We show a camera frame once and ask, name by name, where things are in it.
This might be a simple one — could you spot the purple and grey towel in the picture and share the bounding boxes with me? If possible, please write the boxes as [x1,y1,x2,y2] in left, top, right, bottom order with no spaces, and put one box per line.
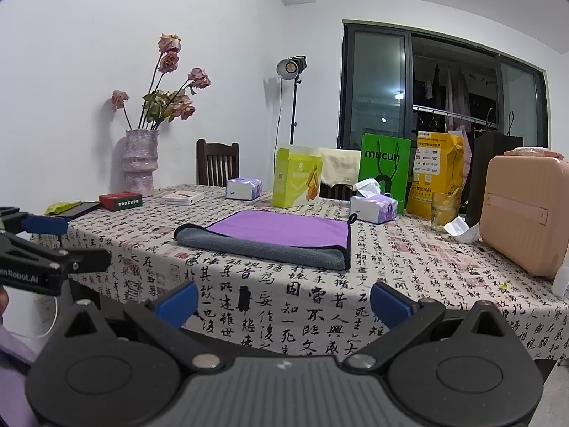
[174,210,358,271]

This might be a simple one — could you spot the green snack packet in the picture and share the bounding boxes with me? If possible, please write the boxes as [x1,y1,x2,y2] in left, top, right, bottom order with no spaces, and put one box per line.
[45,201,82,216]

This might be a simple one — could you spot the black smartphone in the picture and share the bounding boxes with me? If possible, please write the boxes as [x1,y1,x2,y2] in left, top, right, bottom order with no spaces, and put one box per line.
[57,201,100,221]

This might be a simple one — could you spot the red and green box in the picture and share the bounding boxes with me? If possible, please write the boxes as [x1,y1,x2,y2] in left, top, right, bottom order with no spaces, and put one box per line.
[99,192,143,211]

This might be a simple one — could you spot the crumpled white paper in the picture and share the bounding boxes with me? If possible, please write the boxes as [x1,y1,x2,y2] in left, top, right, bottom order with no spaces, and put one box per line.
[443,216,479,244]

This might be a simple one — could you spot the flat white pink box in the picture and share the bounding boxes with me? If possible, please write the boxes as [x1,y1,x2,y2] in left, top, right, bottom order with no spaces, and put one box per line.
[161,190,204,206]

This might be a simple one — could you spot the calligraphy print tablecloth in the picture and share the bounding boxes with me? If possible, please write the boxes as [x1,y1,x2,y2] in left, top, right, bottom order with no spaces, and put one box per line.
[31,183,569,361]

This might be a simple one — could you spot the drinking glass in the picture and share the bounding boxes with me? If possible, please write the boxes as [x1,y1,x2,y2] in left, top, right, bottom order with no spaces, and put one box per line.
[430,193,460,232]

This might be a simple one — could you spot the right white tissue box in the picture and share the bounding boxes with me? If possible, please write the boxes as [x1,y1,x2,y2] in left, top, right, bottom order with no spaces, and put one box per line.
[350,178,398,225]

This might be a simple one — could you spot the white tissue box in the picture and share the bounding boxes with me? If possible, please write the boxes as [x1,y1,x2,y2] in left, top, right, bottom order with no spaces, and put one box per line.
[226,178,262,201]
[350,178,398,225]

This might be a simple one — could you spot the pink ceramic vase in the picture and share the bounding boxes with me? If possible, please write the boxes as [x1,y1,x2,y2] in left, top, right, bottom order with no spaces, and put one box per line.
[122,129,158,197]

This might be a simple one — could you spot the yellow paper bag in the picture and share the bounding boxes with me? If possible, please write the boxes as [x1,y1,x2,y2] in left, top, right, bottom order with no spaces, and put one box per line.
[406,131,465,219]

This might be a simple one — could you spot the left white tissue box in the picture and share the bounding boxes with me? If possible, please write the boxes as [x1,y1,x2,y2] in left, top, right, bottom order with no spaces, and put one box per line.
[226,178,262,201]

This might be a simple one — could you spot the dark wooden chair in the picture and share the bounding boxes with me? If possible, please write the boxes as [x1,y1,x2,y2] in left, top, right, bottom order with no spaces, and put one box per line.
[196,139,239,187]

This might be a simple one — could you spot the pink hard case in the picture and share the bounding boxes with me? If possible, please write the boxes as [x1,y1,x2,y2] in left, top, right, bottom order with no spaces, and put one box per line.
[479,154,568,279]

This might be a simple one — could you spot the white bottle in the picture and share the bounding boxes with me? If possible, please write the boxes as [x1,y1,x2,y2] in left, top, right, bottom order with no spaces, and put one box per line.
[552,263,569,298]

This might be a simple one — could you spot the green mucun paper bag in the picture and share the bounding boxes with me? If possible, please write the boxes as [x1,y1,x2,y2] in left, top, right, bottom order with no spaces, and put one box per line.
[359,133,411,214]

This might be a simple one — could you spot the cream cloth on chair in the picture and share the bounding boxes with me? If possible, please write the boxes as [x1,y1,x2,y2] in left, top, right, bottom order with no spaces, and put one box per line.
[317,148,361,187]

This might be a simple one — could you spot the yellow-green carton box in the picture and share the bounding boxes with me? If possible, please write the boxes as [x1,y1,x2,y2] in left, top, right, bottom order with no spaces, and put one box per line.
[272,146,323,208]

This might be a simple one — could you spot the dried pink roses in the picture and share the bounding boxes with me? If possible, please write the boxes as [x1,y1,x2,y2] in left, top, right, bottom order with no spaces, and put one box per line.
[110,34,211,131]

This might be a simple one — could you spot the dark framed window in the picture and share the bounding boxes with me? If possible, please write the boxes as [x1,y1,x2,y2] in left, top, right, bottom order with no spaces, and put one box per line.
[337,21,550,149]

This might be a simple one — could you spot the studio light on stand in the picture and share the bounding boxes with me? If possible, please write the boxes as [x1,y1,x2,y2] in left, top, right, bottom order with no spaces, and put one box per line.
[276,55,307,146]

